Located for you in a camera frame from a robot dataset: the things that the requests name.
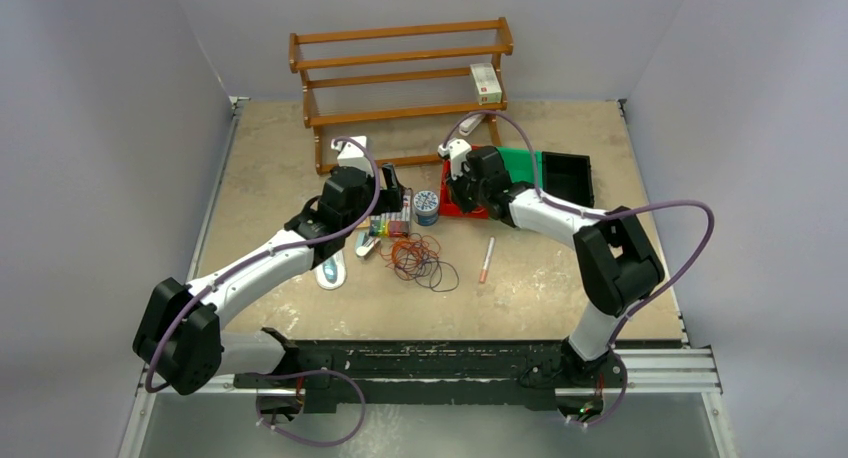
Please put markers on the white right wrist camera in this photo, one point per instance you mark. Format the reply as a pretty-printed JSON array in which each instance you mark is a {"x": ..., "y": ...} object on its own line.
[{"x": 455, "y": 151}]

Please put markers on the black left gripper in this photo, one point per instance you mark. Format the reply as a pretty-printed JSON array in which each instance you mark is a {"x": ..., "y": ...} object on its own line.
[{"x": 385, "y": 200}]

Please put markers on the aluminium rail frame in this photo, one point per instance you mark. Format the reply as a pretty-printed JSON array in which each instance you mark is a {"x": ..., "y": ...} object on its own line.
[{"x": 669, "y": 406}]

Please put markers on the pack of coloured markers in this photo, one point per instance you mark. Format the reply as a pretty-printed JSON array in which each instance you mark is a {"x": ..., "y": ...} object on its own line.
[{"x": 395, "y": 224}]

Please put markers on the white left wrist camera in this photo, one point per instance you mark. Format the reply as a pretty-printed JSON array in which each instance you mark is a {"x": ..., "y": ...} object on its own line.
[{"x": 353, "y": 152}]

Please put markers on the red plastic bin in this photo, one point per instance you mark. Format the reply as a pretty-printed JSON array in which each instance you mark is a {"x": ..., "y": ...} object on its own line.
[{"x": 447, "y": 207}]

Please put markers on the blue white tape package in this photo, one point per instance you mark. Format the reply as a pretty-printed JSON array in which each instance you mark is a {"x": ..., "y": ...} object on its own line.
[{"x": 332, "y": 273}]

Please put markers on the green plastic bin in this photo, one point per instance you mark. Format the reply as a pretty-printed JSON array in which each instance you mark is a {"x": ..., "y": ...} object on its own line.
[{"x": 517, "y": 162}]

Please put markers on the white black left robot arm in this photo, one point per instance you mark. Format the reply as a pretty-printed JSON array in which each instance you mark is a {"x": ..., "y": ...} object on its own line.
[{"x": 180, "y": 336}]

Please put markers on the white red small box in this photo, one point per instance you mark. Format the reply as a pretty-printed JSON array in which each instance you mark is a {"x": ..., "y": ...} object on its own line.
[{"x": 486, "y": 83}]

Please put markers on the round blue white tub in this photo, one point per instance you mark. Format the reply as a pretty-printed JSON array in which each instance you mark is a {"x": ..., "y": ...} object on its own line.
[{"x": 426, "y": 207}]

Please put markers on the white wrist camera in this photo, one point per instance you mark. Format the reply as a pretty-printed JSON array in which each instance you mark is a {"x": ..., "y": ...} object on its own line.
[
  {"x": 455, "y": 151},
  {"x": 353, "y": 152}
]

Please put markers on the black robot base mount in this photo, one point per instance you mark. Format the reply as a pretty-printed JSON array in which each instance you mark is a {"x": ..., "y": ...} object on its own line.
[{"x": 326, "y": 373}]

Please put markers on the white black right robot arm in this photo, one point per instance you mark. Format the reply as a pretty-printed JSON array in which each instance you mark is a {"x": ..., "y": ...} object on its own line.
[{"x": 619, "y": 267}]

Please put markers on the light blue white stapler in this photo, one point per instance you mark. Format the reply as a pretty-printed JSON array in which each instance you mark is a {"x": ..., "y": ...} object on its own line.
[{"x": 366, "y": 245}]

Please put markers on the white orange-capped marker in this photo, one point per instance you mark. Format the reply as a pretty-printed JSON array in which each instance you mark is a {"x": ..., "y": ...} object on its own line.
[{"x": 487, "y": 259}]

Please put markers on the wooden three-tier rack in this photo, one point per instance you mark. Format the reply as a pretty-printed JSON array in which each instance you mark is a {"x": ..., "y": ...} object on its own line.
[{"x": 413, "y": 71}]

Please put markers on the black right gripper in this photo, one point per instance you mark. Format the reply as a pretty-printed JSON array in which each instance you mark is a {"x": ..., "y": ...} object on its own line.
[{"x": 457, "y": 185}]

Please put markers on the black plastic bin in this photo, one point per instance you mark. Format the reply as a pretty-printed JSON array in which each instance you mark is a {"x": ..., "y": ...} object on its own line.
[{"x": 568, "y": 177}]

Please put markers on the white stapler under rack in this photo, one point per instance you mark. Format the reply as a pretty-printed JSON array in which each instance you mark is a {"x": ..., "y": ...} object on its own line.
[{"x": 469, "y": 124}]

